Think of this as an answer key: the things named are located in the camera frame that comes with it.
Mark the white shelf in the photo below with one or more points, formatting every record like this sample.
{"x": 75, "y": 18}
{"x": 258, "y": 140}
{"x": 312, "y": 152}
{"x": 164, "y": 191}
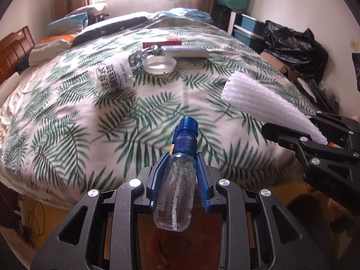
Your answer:
{"x": 232, "y": 22}

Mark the teal and white pillow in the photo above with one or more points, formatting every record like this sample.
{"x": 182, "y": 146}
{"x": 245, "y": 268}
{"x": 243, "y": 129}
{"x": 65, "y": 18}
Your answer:
{"x": 66, "y": 24}

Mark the wall outlet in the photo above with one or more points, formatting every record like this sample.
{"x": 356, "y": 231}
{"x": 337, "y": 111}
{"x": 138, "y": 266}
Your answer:
{"x": 353, "y": 45}

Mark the white printed pouch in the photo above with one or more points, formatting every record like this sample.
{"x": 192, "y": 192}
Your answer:
{"x": 112, "y": 76}

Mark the leaf-print blanket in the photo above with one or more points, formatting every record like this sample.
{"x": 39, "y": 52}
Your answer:
{"x": 84, "y": 118}

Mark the white foam sleeve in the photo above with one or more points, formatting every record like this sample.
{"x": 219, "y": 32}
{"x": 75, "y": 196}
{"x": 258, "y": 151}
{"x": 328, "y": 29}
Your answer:
{"x": 253, "y": 95}

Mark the wooden bed headboard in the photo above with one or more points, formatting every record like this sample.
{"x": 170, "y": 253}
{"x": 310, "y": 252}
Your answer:
{"x": 14, "y": 50}

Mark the dark navy pillow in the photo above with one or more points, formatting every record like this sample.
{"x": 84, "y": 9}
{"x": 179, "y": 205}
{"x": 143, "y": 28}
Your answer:
{"x": 107, "y": 28}

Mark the clear bottle with blue cap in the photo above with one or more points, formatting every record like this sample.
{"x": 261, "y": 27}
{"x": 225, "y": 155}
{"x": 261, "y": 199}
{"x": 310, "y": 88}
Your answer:
{"x": 174, "y": 191}

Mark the black garbage bag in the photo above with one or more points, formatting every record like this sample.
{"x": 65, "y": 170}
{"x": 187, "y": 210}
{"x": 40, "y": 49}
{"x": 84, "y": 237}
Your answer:
{"x": 295, "y": 50}

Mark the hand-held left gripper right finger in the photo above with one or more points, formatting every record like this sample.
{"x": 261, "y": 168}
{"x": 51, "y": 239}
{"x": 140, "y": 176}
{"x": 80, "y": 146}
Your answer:
{"x": 203, "y": 182}

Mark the orange and white pillow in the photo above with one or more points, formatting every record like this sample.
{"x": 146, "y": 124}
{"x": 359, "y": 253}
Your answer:
{"x": 50, "y": 47}

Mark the light blue cloth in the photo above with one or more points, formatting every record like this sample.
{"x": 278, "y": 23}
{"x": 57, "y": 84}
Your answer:
{"x": 191, "y": 12}

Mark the white and blue box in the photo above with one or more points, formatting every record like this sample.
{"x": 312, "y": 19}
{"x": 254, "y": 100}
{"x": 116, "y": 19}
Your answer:
{"x": 185, "y": 52}

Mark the cardboard box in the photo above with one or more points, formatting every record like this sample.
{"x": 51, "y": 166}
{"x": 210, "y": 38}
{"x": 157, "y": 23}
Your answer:
{"x": 277, "y": 63}

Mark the red carton box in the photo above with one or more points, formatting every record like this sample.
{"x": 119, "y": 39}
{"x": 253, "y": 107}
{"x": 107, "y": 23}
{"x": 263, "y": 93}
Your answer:
{"x": 153, "y": 45}

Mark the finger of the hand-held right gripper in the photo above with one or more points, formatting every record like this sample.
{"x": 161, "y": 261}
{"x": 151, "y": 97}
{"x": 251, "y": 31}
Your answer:
{"x": 337, "y": 126}
{"x": 284, "y": 137}

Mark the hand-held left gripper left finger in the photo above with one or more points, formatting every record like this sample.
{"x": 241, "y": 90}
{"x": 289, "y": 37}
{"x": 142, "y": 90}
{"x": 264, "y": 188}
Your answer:
{"x": 158, "y": 174}

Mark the beige pillow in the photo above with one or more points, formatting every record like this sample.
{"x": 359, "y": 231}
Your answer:
{"x": 90, "y": 8}

